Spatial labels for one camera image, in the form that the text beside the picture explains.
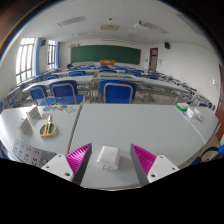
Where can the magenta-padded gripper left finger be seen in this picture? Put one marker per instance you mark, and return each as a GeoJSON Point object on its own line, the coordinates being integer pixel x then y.
{"type": "Point", "coordinates": [60, 165]}

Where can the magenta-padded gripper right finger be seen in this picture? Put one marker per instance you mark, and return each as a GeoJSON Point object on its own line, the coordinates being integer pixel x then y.
{"type": "Point", "coordinates": [162, 166]}

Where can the white charger block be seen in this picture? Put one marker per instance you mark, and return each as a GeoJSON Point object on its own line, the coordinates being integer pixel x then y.
{"type": "Point", "coordinates": [108, 156]}

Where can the small white box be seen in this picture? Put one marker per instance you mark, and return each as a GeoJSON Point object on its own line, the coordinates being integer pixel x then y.
{"type": "Point", "coordinates": [33, 115]}
{"type": "Point", "coordinates": [25, 126]}

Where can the colourful paper cards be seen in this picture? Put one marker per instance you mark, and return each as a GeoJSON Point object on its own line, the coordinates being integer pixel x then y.
{"type": "Point", "coordinates": [61, 108]}

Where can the blue chair holding bag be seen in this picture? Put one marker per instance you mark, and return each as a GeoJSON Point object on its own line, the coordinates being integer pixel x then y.
{"type": "Point", "coordinates": [221, 150]}

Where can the rows of grey desks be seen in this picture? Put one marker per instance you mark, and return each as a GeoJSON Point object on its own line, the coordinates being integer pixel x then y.
{"type": "Point", "coordinates": [66, 80]}

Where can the plain brown door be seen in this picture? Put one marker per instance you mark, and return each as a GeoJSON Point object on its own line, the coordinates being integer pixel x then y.
{"type": "Point", "coordinates": [220, 96]}

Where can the shallow grey tray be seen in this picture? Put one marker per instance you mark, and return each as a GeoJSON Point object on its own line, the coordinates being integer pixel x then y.
{"type": "Point", "coordinates": [113, 76]}

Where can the brown door with window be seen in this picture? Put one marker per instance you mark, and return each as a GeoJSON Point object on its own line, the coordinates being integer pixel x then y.
{"type": "Point", "coordinates": [153, 59]}

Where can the blue curtain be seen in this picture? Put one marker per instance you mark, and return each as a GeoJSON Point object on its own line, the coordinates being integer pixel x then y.
{"type": "Point", "coordinates": [37, 56]}
{"type": "Point", "coordinates": [57, 55]}

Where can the tall window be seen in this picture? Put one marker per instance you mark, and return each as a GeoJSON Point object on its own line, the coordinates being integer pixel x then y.
{"type": "Point", "coordinates": [25, 60]}
{"type": "Point", "coordinates": [51, 55]}

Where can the orange lectern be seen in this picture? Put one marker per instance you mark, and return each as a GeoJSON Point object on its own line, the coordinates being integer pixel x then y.
{"type": "Point", "coordinates": [107, 62]}

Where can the green chalkboard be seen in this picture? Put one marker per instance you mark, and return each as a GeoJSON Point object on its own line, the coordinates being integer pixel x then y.
{"type": "Point", "coordinates": [105, 54]}

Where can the white ceiling projector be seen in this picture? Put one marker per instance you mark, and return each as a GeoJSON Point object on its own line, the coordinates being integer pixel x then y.
{"type": "Point", "coordinates": [140, 25]}

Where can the ceiling light panels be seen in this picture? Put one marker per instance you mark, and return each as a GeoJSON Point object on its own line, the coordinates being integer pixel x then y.
{"type": "Point", "coordinates": [71, 20]}

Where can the ceiling air conditioner unit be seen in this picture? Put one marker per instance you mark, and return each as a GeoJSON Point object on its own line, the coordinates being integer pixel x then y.
{"type": "Point", "coordinates": [110, 27]}

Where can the black wall speaker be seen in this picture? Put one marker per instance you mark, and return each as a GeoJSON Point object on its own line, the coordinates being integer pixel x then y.
{"type": "Point", "coordinates": [167, 45]}
{"type": "Point", "coordinates": [43, 42]}

